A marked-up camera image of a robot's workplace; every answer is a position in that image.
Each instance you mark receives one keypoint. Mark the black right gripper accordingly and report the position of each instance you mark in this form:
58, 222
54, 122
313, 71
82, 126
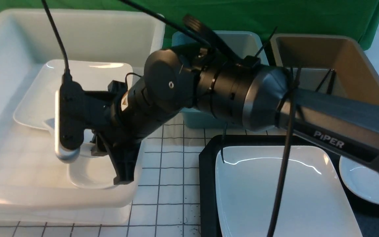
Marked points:
112, 116

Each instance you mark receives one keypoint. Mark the white rice plate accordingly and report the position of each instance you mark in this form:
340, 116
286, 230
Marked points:
313, 204

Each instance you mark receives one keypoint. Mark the small white bowl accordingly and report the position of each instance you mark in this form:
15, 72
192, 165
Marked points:
361, 181
49, 123
91, 172

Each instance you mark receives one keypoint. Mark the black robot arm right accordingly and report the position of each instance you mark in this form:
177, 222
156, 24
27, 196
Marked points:
239, 91

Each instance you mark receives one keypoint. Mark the white square plate in bin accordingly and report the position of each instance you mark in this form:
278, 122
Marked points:
38, 104

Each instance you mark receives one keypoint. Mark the small white bowl in bin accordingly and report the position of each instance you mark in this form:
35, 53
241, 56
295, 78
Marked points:
91, 172

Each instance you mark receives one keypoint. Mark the large white plastic bin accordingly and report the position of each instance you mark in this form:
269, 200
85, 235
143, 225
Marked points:
34, 186

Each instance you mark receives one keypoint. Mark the blue plastic bin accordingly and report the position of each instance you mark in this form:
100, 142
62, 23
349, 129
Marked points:
243, 43

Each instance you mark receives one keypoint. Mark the black chopstick in bin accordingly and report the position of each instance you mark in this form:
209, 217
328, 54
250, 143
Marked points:
323, 80
331, 82

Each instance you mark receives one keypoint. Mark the brown plastic bin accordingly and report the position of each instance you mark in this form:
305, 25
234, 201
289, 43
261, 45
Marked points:
316, 54

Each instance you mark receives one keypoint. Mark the black serving tray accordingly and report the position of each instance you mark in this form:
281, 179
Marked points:
366, 213

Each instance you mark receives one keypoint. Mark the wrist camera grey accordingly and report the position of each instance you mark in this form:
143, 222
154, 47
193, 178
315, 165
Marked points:
69, 123

